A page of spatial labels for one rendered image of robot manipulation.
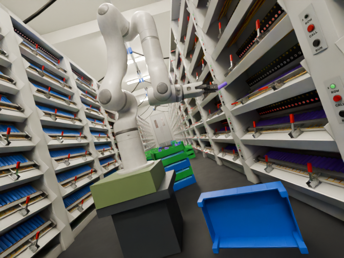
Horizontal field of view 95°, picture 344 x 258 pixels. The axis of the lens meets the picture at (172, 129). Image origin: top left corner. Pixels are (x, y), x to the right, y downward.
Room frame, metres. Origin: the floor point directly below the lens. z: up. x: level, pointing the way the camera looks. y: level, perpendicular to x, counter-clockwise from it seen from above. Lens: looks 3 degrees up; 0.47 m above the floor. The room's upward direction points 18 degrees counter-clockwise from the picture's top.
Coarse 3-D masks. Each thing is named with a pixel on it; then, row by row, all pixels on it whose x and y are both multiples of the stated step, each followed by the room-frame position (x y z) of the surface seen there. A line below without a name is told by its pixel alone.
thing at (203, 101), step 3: (210, 81) 1.32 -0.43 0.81; (213, 81) 1.16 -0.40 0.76; (207, 93) 1.77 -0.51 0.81; (210, 93) 1.31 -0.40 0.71; (213, 93) 1.26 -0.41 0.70; (216, 93) 1.22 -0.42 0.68; (204, 96) 1.77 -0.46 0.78; (207, 96) 1.41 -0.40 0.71; (210, 96) 1.35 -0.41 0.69; (213, 96) 1.30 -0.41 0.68; (201, 99) 1.77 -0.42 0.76; (204, 99) 1.53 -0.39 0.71; (207, 99) 1.46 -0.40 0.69; (210, 99) 1.40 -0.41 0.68; (198, 102) 1.76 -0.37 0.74; (201, 102) 1.77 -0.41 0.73; (204, 102) 1.59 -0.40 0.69; (207, 102) 1.52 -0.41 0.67; (201, 105) 1.73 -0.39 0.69
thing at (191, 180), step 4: (192, 176) 1.47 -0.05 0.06; (184, 180) 1.45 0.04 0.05; (188, 180) 1.46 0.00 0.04; (192, 180) 1.47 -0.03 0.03; (176, 184) 1.42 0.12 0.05; (180, 184) 1.44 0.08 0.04; (184, 184) 1.45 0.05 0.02; (188, 184) 1.46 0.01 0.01; (176, 188) 1.42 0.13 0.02; (180, 188) 1.43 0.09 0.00
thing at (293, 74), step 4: (300, 68) 0.53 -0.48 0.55; (292, 72) 0.57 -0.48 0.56; (296, 72) 0.55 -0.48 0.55; (300, 72) 0.54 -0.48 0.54; (304, 72) 0.51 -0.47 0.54; (284, 76) 0.61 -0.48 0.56; (288, 76) 0.59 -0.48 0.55; (292, 76) 0.57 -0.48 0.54; (296, 76) 0.54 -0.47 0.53; (276, 80) 0.65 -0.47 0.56; (284, 80) 0.62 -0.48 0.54; (268, 84) 0.71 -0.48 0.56; (272, 84) 0.68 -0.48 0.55; (268, 88) 0.72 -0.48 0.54; (256, 92) 0.80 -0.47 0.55; (260, 92) 0.78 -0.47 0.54; (248, 96) 0.88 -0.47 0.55; (252, 96) 0.84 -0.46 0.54; (240, 100) 0.98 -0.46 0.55; (236, 104) 1.02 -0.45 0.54
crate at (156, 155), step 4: (180, 144) 1.47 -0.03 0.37; (164, 148) 1.62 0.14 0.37; (168, 148) 1.43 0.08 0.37; (172, 148) 1.44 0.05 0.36; (176, 148) 1.45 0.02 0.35; (180, 148) 1.46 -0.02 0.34; (184, 148) 1.48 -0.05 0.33; (152, 152) 1.57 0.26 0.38; (156, 152) 1.60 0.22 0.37; (160, 152) 1.41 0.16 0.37; (164, 152) 1.42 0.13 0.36; (168, 152) 1.43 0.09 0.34; (172, 152) 1.44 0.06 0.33; (176, 152) 1.45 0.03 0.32; (152, 156) 1.52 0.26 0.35; (156, 156) 1.40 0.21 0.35; (160, 156) 1.41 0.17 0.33; (164, 156) 1.42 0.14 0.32
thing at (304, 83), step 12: (300, 60) 0.65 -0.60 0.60; (276, 72) 0.79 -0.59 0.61; (288, 84) 0.56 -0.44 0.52; (300, 84) 0.51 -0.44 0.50; (312, 84) 0.48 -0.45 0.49; (240, 96) 1.07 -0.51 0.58; (264, 96) 0.69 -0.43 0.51; (276, 96) 0.63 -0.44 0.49; (288, 96) 0.58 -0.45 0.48; (228, 108) 1.07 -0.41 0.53; (240, 108) 0.93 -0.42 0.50; (252, 108) 0.82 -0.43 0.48
